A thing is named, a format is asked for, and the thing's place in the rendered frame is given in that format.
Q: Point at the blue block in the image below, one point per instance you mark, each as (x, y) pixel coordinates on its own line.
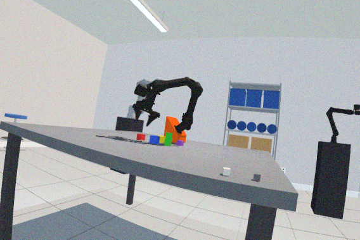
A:
(154, 139)

